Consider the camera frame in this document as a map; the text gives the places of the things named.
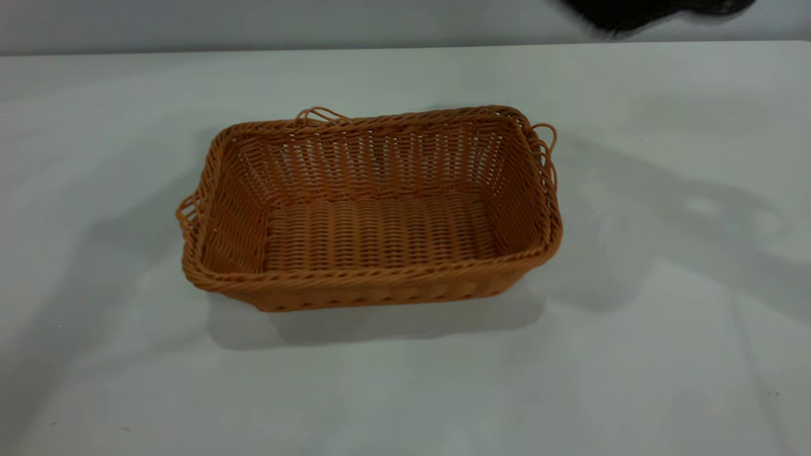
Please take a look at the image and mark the orange-brown woven wicker basket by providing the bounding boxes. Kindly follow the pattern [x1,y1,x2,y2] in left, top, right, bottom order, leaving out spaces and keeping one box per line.
[176,104,563,313]

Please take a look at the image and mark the dark brown woven wicker basket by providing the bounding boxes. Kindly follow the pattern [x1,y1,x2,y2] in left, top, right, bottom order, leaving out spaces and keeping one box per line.
[561,0,758,34]

